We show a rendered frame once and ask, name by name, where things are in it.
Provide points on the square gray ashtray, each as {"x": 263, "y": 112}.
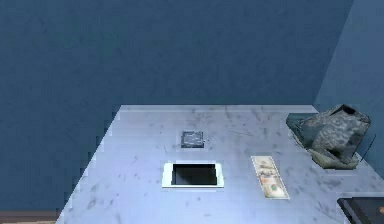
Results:
{"x": 192, "y": 139}

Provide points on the white tablet with black screen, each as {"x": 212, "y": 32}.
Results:
{"x": 193, "y": 174}

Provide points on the white marble table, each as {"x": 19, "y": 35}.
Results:
{"x": 140, "y": 186}

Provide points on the paper banknote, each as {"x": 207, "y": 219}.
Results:
{"x": 269, "y": 177}

